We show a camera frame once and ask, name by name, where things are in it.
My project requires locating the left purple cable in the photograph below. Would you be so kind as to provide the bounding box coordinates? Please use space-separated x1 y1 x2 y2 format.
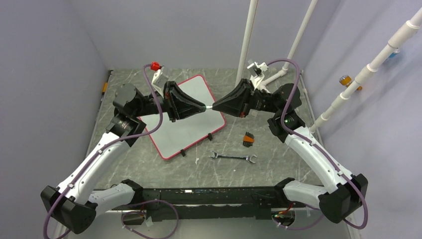
43 61 180 239

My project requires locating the orange wall knob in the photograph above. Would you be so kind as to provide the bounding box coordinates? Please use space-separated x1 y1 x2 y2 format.
339 75 353 87

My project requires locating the purple cable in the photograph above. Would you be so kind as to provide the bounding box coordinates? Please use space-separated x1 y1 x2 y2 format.
265 59 368 232
43 61 180 239

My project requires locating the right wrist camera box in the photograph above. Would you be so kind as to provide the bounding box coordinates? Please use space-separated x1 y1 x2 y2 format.
247 60 268 89

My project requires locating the blue wall knob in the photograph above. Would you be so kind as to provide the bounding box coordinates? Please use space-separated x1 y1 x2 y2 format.
388 48 400 59

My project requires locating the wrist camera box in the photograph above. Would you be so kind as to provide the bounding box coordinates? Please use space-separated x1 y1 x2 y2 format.
152 66 169 96
247 60 268 89

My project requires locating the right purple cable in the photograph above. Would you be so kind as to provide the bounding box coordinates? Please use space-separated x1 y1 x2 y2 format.
265 59 368 232

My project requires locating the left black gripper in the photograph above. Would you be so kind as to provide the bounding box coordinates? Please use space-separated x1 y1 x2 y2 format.
132 80 204 121

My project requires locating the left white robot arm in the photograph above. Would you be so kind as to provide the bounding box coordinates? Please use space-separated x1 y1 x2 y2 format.
41 81 208 234

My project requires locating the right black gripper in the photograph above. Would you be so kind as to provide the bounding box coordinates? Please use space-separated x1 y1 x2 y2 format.
213 78 282 118

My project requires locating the white pvc pipe frame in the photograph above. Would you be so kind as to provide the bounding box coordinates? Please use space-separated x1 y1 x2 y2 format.
234 0 422 133

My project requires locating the silver open end wrench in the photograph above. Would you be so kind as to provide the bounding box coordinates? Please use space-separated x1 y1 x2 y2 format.
209 150 258 164

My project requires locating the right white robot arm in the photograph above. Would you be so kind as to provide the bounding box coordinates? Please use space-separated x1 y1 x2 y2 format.
211 79 368 224

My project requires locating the pink framed whiteboard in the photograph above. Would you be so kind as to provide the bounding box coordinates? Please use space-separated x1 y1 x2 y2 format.
149 75 226 160

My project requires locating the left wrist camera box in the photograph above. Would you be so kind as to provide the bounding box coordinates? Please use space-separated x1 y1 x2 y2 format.
152 66 169 96

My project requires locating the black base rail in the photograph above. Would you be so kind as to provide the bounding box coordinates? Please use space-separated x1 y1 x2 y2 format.
120 186 305 222

